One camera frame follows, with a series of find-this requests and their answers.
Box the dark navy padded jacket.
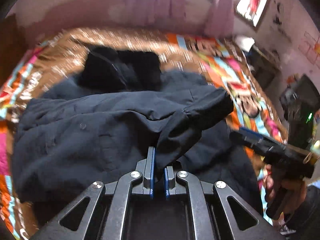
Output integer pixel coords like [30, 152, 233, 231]
[11, 71, 263, 212]

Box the person's right hand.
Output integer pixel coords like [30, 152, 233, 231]
[265, 164, 307, 220]

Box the black fur hood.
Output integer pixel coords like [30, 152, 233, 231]
[78, 46, 162, 93]

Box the brown patterned blanket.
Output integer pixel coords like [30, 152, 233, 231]
[1, 28, 206, 121]

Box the colourful cartoon bed sheet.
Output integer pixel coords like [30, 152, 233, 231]
[1, 34, 287, 239]

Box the pink curtain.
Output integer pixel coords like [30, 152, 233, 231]
[128, 0, 234, 37]

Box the dark bedside furniture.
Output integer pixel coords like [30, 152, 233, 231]
[246, 44, 280, 89]

